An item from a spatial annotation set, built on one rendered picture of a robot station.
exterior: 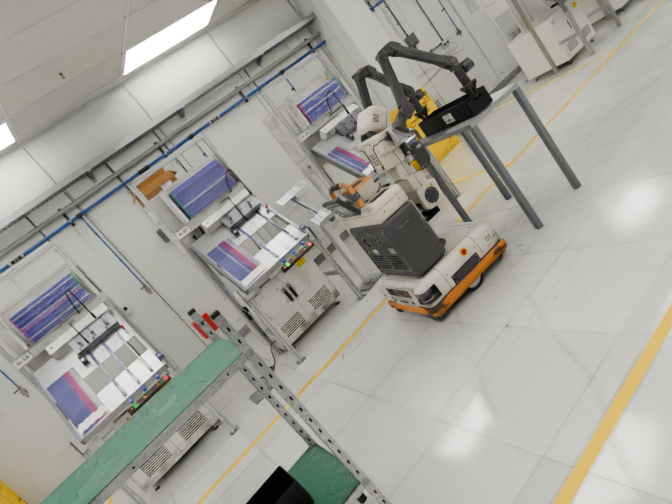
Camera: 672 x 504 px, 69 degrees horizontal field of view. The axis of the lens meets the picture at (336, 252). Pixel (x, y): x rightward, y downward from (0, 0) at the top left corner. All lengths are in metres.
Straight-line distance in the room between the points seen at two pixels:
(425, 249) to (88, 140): 4.01
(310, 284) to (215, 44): 3.36
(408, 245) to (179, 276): 3.36
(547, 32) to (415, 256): 4.71
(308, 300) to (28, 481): 3.21
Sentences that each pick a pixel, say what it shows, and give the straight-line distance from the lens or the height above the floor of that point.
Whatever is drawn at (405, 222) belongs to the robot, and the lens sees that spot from 2.87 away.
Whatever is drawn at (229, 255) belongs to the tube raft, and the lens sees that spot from 4.03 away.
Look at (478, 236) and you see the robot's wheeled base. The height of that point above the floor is 0.24.
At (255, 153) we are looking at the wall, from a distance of 6.11.
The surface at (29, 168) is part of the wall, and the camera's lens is 5.81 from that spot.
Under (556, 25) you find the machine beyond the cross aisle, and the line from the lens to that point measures 7.16.
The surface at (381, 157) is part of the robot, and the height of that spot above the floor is 0.95.
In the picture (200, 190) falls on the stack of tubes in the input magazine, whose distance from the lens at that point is 4.28.
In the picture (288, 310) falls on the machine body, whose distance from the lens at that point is 4.23.
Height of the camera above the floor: 1.34
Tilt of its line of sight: 13 degrees down
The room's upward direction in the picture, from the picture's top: 39 degrees counter-clockwise
